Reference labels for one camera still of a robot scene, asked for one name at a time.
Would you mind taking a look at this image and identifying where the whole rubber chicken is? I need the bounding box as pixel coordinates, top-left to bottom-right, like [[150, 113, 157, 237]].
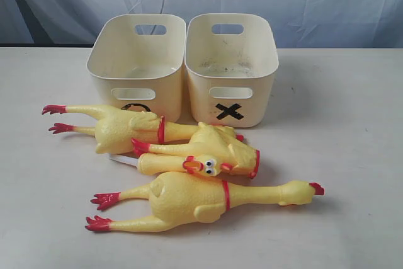
[[42, 105, 240, 154], [85, 172, 325, 232]]

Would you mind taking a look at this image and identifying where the cream bin with circle mark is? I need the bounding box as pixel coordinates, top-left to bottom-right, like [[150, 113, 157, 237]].
[[86, 14, 186, 122]]

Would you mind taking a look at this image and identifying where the cream bin with cross mark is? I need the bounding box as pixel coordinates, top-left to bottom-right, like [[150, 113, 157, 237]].
[[184, 13, 279, 128]]

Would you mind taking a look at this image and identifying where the whole rubber chicken front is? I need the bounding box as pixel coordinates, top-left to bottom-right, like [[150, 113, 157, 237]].
[[85, 172, 325, 232]]

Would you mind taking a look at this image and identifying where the detached rubber chicken head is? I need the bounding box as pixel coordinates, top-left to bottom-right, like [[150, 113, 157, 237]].
[[109, 152, 232, 177]]

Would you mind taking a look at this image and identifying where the headless rubber chicken body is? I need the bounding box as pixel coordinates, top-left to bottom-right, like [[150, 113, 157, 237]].
[[132, 124, 260, 178]]

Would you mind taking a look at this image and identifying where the whole rubber chicken near bins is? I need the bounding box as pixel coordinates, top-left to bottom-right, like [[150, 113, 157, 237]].
[[42, 105, 240, 154]]

